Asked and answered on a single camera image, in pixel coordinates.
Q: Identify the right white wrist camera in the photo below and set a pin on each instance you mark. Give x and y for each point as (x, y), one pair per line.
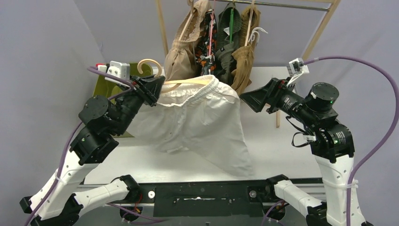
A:
(297, 69)

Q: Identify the dark green shorts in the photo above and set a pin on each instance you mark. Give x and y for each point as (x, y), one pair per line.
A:
(225, 63)

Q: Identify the white shorts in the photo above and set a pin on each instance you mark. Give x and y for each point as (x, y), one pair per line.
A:
(197, 118)

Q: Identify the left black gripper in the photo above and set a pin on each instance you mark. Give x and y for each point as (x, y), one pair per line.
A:
(140, 90)

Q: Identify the white plastic hanger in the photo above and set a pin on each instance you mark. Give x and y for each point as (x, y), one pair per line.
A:
(255, 35)

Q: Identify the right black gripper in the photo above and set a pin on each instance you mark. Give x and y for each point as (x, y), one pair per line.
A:
(271, 93)

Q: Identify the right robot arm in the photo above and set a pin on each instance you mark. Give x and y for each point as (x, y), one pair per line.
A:
(331, 144)

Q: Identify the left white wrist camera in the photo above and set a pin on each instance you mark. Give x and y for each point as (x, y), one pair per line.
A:
(116, 69)

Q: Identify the brown shorts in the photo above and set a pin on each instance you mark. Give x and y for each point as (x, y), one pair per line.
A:
(244, 55)

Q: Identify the wooden clothes rack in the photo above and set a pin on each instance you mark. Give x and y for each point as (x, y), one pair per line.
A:
(292, 30)

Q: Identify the green hanger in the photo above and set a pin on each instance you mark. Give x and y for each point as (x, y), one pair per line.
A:
(231, 25)

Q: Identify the pink hanger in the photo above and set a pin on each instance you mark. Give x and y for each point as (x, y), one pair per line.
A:
(211, 28)

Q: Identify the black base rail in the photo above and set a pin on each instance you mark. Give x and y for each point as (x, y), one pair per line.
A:
(219, 203)

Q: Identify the beige shorts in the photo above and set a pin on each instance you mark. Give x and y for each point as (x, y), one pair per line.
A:
(180, 62)

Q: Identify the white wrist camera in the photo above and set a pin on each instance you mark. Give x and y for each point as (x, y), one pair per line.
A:
(297, 69)
(116, 69)

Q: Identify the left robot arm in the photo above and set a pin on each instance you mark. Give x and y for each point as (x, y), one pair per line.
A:
(102, 118)

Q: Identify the olive green plastic basket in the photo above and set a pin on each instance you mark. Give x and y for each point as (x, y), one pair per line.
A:
(108, 88)

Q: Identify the wooden hanger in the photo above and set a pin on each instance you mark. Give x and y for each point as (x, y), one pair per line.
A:
(176, 83)

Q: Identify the camouflage patterned shorts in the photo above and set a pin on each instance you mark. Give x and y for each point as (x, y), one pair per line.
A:
(206, 64)

